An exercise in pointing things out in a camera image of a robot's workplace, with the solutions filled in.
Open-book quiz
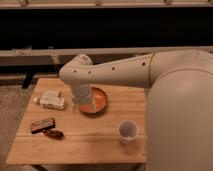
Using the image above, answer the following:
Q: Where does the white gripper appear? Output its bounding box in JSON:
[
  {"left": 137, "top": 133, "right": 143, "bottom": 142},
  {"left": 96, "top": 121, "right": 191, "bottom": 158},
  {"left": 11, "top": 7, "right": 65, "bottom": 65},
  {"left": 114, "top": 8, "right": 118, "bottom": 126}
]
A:
[{"left": 71, "top": 84, "right": 92, "bottom": 107}]

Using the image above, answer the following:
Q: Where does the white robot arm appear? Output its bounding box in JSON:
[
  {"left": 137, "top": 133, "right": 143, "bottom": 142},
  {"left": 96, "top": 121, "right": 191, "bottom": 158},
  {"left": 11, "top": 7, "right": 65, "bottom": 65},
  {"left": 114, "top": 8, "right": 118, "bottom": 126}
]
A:
[{"left": 59, "top": 49, "right": 213, "bottom": 171}]

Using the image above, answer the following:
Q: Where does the orange ceramic bowl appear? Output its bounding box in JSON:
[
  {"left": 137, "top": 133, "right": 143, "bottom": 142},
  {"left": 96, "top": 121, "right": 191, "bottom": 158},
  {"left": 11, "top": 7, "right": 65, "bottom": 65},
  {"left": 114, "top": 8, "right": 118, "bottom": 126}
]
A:
[{"left": 79, "top": 87, "right": 108, "bottom": 114}]

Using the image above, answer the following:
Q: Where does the white carton box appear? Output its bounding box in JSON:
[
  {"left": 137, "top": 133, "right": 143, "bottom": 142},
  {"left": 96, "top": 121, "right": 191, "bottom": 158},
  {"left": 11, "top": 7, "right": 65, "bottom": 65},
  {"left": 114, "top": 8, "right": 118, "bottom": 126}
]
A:
[{"left": 33, "top": 90, "right": 66, "bottom": 110}]

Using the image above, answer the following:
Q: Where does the brown chocolate bar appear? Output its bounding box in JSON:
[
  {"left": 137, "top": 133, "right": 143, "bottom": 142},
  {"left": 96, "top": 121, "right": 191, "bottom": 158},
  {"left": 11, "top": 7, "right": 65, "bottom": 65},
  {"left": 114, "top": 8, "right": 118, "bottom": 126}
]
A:
[{"left": 30, "top": 118, "right": 55, "bottom": 134}]

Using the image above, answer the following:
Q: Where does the dark red snack wrapper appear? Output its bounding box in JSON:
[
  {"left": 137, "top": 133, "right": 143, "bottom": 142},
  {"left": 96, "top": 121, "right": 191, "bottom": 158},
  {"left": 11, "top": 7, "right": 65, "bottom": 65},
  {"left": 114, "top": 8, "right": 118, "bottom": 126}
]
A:
[{"left": 42, "top": 129, "right": 63, "bottom": 139}]

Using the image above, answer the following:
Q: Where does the grey horizontal rail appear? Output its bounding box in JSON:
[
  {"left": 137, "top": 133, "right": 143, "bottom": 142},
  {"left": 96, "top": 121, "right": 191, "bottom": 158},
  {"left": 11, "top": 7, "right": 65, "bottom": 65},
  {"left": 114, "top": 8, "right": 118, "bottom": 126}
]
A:
[{"left": 0, "top": 45, "right": 213, "bottom": 66}]

